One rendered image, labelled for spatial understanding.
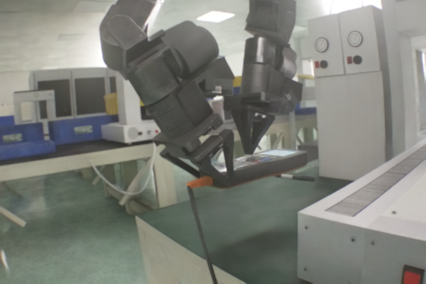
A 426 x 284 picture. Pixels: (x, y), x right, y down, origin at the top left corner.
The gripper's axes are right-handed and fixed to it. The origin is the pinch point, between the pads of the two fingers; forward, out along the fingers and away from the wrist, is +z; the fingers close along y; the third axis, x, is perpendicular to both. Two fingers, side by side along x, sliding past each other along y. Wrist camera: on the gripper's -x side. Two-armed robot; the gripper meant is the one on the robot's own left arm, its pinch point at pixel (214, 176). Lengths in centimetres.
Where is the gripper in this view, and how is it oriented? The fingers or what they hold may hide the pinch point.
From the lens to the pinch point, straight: 46.1
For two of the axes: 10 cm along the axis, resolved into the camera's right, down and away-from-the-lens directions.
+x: -6.6, 5.9, -4.7
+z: 4.7, 8.1, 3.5
